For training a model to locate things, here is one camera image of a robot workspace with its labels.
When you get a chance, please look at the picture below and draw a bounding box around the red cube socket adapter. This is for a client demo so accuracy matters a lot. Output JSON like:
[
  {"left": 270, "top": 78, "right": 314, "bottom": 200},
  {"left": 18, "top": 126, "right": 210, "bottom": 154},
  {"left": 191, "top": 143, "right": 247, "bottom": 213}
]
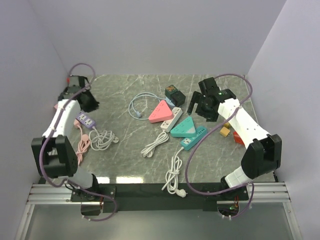
[{"left": 233, "top": 131, "right": 244, "bottom": 145}]

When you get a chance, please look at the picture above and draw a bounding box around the pink triangular socket adapter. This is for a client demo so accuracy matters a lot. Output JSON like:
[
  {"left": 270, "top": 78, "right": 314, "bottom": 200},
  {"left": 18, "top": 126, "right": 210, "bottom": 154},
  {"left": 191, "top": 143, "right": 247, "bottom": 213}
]
[{"left": 148, "top": 100, "right": 173, "bottom": 123}]

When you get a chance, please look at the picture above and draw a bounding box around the pink power cable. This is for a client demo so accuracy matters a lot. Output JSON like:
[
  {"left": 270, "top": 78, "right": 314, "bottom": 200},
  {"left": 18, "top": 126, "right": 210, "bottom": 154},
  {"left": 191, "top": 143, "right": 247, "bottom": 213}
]
[{"left": 73, "top": 119, "right": 90, "bottom": 166}]

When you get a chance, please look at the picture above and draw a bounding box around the white cable of purple strip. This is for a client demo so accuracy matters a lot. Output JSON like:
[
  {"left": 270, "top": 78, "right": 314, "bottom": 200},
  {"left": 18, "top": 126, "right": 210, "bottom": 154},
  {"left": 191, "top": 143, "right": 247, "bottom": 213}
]
[{"left": 88, "top": 126, "right": 120, "bottom": 152}]

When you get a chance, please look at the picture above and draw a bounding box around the purple USB power strip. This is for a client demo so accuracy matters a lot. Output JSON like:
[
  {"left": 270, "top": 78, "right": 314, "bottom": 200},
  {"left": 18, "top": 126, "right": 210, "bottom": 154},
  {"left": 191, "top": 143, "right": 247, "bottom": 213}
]
[{"left": 76, "top": 111, "right": 96, "bottom": 129}]

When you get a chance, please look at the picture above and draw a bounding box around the yellow USB charger plug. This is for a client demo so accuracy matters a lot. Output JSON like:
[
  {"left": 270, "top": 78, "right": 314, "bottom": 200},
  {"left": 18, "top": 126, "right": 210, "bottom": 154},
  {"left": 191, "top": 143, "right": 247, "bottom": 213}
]
[{"left": 223, "top": 122, "right": 231, "bottom": 129}]

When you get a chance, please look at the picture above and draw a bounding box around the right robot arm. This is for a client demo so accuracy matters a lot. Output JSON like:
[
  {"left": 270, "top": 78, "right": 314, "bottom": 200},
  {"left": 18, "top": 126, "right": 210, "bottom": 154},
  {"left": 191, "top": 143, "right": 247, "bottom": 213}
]
[{"left": 187, "top": 77, "right": 282, "bottom": 200}]

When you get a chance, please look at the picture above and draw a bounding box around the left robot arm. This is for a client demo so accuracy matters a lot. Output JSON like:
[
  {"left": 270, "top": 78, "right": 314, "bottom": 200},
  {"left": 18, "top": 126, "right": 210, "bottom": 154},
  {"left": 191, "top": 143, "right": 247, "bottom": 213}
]
[{"left": 31, "top": 75, "right": 100, "bottom": 201}]

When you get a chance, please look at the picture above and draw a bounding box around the black cube socket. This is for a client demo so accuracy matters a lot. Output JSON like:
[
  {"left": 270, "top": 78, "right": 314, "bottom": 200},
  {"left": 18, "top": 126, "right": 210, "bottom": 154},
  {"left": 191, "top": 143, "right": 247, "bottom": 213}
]
[{"left": 170, "top": 90, "right": 186, "bottom": 107}]

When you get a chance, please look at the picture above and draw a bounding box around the teal triangular socket adapter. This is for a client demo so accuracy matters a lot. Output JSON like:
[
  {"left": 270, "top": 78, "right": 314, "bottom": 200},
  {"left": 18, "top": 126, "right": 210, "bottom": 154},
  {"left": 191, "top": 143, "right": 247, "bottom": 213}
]
[{"left": 170, "top": 116, "right": 197, "bottom": 138}]

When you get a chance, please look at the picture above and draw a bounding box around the dark green cube socket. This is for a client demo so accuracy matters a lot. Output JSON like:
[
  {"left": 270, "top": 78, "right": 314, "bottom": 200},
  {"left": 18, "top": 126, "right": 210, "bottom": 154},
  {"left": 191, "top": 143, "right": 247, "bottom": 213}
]
[{"left": 165, "top": 84, "right": 178, "bottom": 100}]

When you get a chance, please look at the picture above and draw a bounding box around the teal USB power strip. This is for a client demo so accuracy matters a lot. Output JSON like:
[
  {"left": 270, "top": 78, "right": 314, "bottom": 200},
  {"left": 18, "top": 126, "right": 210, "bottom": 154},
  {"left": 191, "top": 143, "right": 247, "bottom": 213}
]
[{"left": 180, "top": 126, "right": 208, "bottom": 151}]

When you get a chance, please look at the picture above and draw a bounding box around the white USB power strip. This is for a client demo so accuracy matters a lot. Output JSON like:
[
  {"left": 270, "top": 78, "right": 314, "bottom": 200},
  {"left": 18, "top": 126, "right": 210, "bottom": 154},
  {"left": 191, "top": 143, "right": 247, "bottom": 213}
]
[{"left": 160, "top": 107, "right": 183, "bottom": 133}]

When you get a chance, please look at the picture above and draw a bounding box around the light blue power cable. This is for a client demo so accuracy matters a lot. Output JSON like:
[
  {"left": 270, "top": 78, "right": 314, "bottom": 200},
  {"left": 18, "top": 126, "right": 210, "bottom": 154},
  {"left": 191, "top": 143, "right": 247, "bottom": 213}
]
[{"left": 128, "top": 92, "right": 168, "bottom": 119}]

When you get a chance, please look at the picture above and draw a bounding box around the white cable of teal strip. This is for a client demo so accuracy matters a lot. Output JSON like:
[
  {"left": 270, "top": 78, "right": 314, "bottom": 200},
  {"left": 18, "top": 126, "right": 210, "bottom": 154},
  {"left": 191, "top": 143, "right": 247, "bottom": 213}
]
[{"left": 161, "top": 146, "right": 188, "bottom": 198}]

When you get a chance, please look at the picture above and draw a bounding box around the aluminium frame rail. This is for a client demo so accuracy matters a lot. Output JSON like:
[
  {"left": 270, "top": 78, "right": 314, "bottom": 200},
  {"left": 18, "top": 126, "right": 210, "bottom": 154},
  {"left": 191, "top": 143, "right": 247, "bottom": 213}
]
[{"left": 26, "top": 182, "right": 291, "bottom": 205}]

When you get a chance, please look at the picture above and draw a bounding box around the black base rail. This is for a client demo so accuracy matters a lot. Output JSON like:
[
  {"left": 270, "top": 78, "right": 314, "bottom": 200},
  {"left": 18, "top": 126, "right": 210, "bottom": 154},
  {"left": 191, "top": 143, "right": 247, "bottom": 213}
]
[{"left": 69, "top": 183, "right": 251, "bottom": 213}]

